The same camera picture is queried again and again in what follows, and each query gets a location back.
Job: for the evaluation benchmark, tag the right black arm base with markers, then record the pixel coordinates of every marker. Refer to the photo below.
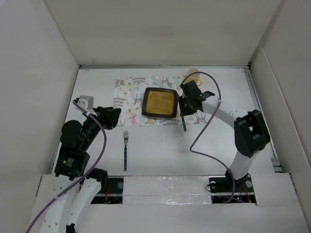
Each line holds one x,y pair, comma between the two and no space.
221,189

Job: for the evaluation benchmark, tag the floral patterned cloth napkin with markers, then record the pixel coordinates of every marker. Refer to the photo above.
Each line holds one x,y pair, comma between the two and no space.
129,95

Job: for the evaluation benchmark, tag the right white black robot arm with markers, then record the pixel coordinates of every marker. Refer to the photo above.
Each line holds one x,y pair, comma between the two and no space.
250,131

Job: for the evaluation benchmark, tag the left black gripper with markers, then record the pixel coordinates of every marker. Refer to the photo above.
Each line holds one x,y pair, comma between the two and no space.
108,115

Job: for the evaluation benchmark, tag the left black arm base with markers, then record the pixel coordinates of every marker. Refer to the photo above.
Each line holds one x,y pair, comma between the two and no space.
112,193

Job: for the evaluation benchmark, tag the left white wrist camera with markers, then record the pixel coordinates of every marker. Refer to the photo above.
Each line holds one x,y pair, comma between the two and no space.
84,104

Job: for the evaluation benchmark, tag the silver table knife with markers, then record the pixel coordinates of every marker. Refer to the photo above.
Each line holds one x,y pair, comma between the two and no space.
183,123

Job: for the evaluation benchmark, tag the yellow ceramic mug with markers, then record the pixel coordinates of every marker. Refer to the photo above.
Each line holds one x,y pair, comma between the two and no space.
194,75

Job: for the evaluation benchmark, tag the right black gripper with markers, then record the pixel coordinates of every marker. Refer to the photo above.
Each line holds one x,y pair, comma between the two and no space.
184,111

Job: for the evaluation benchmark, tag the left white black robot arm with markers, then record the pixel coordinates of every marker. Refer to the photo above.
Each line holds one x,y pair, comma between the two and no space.
74,187

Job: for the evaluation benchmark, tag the square black brown plate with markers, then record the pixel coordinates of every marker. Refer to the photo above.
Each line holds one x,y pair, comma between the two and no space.
160,102

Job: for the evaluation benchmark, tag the fork with teal handle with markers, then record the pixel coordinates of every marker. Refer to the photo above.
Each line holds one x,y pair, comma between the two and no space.
125,138

